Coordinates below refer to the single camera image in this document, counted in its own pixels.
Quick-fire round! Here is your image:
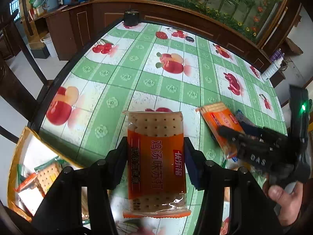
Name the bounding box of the blue cracker pack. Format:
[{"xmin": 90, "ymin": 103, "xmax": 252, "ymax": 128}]
[{"xmin": 235, "ymin": 109, "xmax": 256, "ymax": 131}]

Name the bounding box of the small orange cracker pack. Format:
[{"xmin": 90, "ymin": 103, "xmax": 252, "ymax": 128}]
[{"xmin": 196, "ymin": 101, "xmax": 243, "ymax": 159}]

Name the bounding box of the long orange cracker pack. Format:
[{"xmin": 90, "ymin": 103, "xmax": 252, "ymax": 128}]
[{"xmin": 123, "ymin": 111, "xmax": 191, "ymax": 218}]

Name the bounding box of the square cracker pack green wrapper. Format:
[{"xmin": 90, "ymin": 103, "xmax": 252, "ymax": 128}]
[{"xmin": 34, "ymin": 156, "xmax": 64, "ymax": 194}]

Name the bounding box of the orange soda cracker pack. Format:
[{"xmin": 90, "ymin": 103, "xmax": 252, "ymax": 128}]
[{"xmin": 14, "ymin": 173, "xmax": 37, "ymax": 193}]

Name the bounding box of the person's right hand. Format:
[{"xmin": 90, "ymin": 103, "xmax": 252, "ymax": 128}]
[{"xmin": 263, "ymin": 181, "xmax": 303, "ymax": 227}]

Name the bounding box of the white spray bottle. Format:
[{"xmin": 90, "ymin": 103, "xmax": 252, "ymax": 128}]
[{"xmin": 261, "ymin": 58, "xmax": 284, "ymax": 81}]

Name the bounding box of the purple bottle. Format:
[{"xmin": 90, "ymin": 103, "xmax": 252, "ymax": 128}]
[{"xmin": 270, "ymin": 48, "xmax": 284, "ymax": 62}]

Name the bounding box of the green fruit pattern tablecloth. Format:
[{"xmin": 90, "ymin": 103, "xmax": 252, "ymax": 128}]
[{"xmin": 39, "ymin": 23, "xmax": 286, "ymax": 168}]

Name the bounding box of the dark wooden chair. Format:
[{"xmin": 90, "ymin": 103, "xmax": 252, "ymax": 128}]
[{"xmin": 0, "ymin": 9, "xmax": 49, "ymax": 144}]

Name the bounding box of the black cup on table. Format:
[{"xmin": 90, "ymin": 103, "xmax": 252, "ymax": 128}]
[{"xmin": 123, "ymin": 10, "xmax": 139, "ymax": 27}]

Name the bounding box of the white plastic bucket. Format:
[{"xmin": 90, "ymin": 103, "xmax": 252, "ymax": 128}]
[{"xmin": 40, "ymin": 33, "xmax": 57, "ymax": 58}]

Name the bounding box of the dark wooden cabinet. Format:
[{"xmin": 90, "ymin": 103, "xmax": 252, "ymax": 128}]
[{"xmin": 34, "ymin": 0, "xmax": 285, "ymax": 89}]

